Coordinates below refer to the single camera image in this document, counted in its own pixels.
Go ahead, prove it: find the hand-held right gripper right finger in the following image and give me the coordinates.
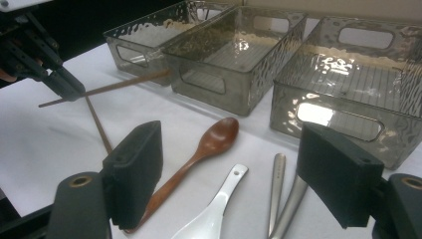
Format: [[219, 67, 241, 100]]
[[296, 121, 386, 229]]

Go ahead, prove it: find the white ceramic spoon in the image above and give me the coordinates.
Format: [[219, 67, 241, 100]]
[[170, 163, 249, 239]]

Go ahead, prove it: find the smoky clear plastic bin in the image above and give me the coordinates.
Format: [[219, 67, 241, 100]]
[[162, 5, 308, 118], [269, 16, 422, 170], [103, 0, 233, 87]]

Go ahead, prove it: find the brown wooden spoon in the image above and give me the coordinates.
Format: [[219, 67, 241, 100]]
[[123, 117, 240, 235]]

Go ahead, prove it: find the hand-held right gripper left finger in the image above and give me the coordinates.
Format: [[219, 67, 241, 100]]
[[102, 119, 164, 231]]

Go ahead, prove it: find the brown wooden chopstick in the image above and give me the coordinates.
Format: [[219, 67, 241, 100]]
[[38, 69, 171, 109], [84, 96, 114, 155]]

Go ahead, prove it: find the white table sheet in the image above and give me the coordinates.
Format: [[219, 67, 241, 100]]
[[0, 18, 422, 239]]

